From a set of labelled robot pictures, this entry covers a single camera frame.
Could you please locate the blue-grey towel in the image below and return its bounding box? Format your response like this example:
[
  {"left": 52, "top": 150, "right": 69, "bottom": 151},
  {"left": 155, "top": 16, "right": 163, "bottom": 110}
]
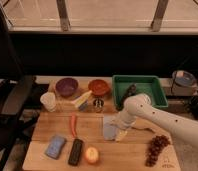
[{"left": 103, "top": 115, "right": 117, "bottom": 141}]

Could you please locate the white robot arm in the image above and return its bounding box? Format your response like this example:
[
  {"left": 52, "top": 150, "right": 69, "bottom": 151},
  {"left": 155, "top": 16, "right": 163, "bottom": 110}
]
[{"left": 115, "top": 93, "right": 198, "bottom": 148}]

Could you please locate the dark object in tray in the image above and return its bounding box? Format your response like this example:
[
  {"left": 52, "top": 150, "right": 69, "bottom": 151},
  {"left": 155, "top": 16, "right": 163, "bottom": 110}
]
[{"left": 117, "top": 84, "right": 136, "bottom": 111}]

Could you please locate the green plastic tray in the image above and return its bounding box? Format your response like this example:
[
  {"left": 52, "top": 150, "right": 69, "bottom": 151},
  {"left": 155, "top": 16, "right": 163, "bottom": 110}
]
[{"left": 112, "top": 75, "right": 168, "bottom": 110}]

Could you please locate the thin dark twig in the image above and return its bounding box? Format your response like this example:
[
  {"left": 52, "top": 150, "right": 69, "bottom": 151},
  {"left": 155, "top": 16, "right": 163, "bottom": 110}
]
[{"left": 131, "top": 127, "right": 156, "bottom": 133}]

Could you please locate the yellow round fruit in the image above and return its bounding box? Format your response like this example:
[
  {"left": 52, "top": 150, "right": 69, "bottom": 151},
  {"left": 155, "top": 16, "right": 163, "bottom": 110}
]
[{"left": 84, "top": 147, "right": 99, "bottom": 164}]

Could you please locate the small dark metal can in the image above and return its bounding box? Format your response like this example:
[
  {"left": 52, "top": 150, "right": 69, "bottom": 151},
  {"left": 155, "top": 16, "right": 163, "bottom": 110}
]
[{"left": 93, "top": 98, "right": 104, "bottom": 113}]

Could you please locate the bunch of dark grapes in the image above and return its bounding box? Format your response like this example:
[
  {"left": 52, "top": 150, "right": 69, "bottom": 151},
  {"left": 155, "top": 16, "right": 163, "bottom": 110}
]
[{"left": 145, "top": 135, "right": 170, "bottom": 167}]

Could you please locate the black remote bar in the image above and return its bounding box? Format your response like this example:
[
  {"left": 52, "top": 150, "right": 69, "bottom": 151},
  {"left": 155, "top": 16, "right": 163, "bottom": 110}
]
[{"left": 68, "top": 139, "right": 83, "bottom": 166}]

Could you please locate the orange bowl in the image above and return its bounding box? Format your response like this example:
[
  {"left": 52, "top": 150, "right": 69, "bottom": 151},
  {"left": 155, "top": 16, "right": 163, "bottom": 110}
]
[{"left": 88, "top": 79, "right": 110, "bottom": 96}]

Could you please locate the blue sponge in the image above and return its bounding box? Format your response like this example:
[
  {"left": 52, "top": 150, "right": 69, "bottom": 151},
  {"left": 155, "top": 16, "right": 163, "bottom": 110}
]
[{"left": 45, "top": 135, "right": 67, "bottom": 159}]

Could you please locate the purple bowl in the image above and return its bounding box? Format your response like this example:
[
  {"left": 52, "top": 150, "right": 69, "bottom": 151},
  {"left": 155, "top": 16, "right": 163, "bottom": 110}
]
[{"left": 55, "top": 77, "right": 78, "bottom": 97}]

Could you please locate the white cup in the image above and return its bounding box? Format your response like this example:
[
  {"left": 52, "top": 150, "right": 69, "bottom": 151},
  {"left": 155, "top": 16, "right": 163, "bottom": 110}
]
[{"left": 40, "top": 92, "right": 56, "bottom": 112}]

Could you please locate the round grey device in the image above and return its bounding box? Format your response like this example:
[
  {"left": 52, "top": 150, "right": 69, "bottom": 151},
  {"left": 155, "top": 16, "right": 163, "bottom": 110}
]
[{"left": 172, "top": 70, "right": 196, "bottom": 87}]

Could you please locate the black office chair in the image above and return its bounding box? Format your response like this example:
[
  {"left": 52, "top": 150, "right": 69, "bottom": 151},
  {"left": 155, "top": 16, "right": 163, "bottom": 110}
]
[{"left": 0, "top": 7, "right": 38, "bottom": 171}]

